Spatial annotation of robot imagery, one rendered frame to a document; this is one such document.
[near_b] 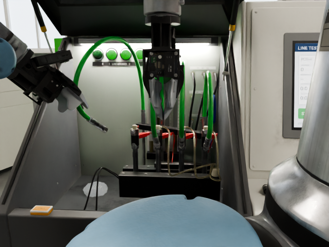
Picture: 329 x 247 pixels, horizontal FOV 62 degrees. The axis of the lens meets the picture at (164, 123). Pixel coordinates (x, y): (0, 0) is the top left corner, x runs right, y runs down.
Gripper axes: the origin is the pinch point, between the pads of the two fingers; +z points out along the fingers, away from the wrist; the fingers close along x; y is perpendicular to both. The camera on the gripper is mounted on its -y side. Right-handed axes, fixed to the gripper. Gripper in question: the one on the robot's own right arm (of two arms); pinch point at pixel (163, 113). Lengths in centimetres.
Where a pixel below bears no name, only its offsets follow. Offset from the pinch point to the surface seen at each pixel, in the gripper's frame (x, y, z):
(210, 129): 12.0, -14.5, 7.3
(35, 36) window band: -272, -456, -52
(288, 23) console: 38, -37, -23
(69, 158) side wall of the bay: -43, -46, 29
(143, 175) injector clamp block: -8.5, -24.6, 26.2
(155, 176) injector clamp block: -4.3, -24.4, 26.2
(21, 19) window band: -296, -460, -82
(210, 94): 12.0, -16.6, -2.2
